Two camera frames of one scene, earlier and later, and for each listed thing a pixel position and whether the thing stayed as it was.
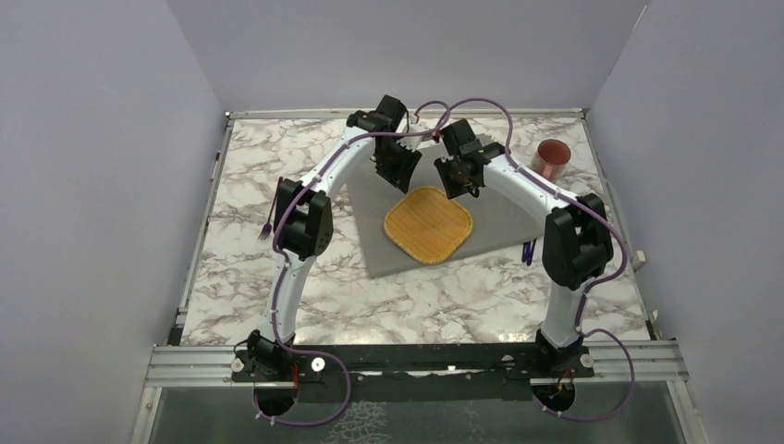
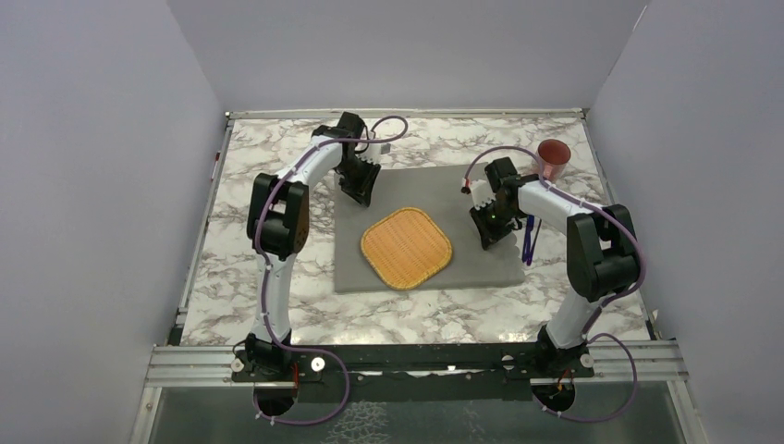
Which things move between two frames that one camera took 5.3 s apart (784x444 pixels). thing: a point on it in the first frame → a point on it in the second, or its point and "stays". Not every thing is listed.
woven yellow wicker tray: (428, 224) → (406, 248)
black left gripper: (400, 175) → (361, 190)
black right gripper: (441, 164) → (488, 236)
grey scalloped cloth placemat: (370, 200) → (435, 190)
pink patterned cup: (550, 159) stays
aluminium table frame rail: (181, 365) stays
